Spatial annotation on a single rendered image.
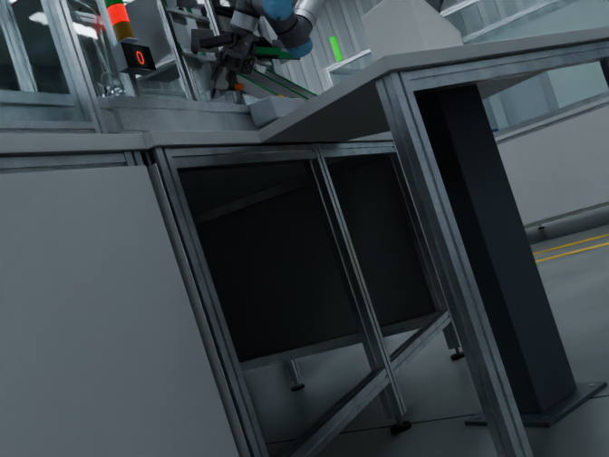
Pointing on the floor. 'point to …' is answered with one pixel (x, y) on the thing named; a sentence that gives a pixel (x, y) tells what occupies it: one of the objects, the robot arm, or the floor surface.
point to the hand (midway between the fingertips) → (216, 93)
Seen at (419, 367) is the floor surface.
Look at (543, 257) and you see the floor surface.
